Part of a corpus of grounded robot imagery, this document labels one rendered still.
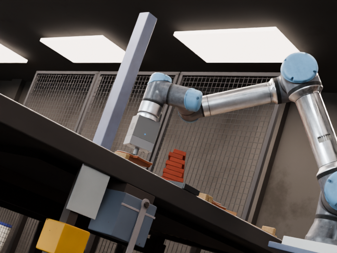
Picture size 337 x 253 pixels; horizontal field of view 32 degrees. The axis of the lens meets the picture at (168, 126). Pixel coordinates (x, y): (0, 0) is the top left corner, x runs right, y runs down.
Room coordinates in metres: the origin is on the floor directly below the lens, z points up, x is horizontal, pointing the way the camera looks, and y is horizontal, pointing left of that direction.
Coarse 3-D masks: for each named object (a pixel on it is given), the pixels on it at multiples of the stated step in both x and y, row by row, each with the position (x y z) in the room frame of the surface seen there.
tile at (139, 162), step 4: (124, 152) 1.91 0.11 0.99; (132, 156) 1.92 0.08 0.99; (136, 156) 1.91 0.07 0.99; (132, 160) 1.97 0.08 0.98; (136, 160) 1.95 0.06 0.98; (140, 160) 1.93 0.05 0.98; (144, 160) 1.94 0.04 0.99; (140, 164) 2.00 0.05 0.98; (144, 164) 1.97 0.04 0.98; (148, 164) 1.95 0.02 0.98
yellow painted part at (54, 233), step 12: (72, 216) 1.53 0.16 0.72; (48, 228) 1.51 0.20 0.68; (60, 228) 1.48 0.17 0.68; (72, 228) 1.49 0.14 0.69; (48, 240) 1.50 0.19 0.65; (60, 240) 1.48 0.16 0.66; (72, 240) 1.50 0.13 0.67; (84, 240) 1.53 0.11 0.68; (48, 252) 1.49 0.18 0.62; (60, 252) 1.49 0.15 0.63; (72, 252) 1.51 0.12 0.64
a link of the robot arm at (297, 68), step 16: (288, 64) 1.81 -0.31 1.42; (304, 64) 1.80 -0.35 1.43; (288, 80) 1.81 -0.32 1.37; (304, 80) 1.79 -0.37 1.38; (288, 96) 1.86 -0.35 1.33; (304, 96) 1.81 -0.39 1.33; (320, 96) 1.82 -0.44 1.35; (304, 112) 1.82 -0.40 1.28; (320, 112) 1.80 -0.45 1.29; (304, 128) 1.84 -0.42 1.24; (320, 128) 1.79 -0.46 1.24; (320, 144) 1.79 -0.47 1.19; (336, 144) 1.79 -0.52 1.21; (320, 160) 1.80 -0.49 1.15; (336, 160) 1.78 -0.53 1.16; (320, 176) 1.80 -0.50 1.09; (336, 176) 1.75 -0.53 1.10; (336, 192) 1.75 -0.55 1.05; (336, 208) 1.78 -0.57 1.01
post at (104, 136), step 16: (144, 16) 4.05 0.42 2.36; (144, 32) 4.05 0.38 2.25; (128, 48) 4.08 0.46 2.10; (144, 48) 4.09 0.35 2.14; (128, 64) 4.04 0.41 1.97; (128, 80) 4.06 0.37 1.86; (112, 96) 4.07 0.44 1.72; (128, 96) 4.09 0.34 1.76; (112, 112) 4.03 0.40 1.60; (112, 128) 4.07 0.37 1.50
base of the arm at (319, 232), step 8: (320, 216) 1.91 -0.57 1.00; (328, 216) 1.89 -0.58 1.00; (312, 224) 1.94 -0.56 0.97; (320, 224) 1.90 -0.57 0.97; (328, 224) 1.89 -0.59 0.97; (336, 224) 1.88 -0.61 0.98; (312, 232) 1.91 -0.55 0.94; (320, 232) 1.89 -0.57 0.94; (328, 232) 1.88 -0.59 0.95; (336, 232) 1.88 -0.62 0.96; (312, 240) 1.90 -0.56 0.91; (320, 240) 1.88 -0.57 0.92; (328, 240) 1.87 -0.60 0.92; (336, 240) 1.87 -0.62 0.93
